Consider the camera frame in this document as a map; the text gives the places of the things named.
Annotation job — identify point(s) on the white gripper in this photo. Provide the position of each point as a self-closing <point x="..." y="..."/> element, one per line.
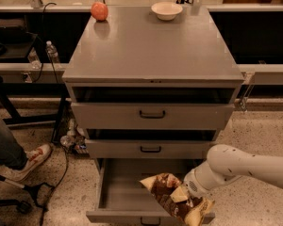
<point x="191" y="182"/>

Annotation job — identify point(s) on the brown chip bag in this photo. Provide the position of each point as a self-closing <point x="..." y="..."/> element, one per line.
<point x="191" y="212"/>

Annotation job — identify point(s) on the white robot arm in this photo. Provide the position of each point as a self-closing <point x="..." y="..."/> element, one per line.
<point x="226" y="164"/>

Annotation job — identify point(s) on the middle grey drawer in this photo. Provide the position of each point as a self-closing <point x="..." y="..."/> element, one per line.
<point x="166" y="149"/>

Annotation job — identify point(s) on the grey drawer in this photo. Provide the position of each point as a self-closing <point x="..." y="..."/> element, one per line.
<point x="122" y="199"/>
<point x="151" y="116"/>
<point x="166" y="149"/>

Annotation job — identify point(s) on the bottom grey drawer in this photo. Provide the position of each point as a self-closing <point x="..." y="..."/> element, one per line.
<point x="122" y="199"/>

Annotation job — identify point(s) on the grey metal drawer cabinet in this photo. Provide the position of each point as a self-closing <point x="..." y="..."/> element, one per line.
<point x="135" y="58"/>

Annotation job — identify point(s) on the top grey drawer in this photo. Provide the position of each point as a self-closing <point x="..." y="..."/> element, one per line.
<point x="151" y="116"/>

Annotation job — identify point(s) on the white red sneaker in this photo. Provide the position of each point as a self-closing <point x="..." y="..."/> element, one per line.
<point x="34" y="158"/>

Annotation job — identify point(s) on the black office chair base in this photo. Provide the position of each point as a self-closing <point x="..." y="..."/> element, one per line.
<point x="25" y="197"/>

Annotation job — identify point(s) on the blue jeans leg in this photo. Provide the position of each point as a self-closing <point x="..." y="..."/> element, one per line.
<point x="12" y="155"/>

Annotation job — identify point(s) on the white bowl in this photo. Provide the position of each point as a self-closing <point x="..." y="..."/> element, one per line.
<point x="166" y="11"/>

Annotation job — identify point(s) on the clear plastic water bottle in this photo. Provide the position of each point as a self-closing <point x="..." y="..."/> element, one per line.
<point x="52" y="52"/>

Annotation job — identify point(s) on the orange round fruit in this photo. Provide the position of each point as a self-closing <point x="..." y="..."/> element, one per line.
<point x="99" y="11"/>

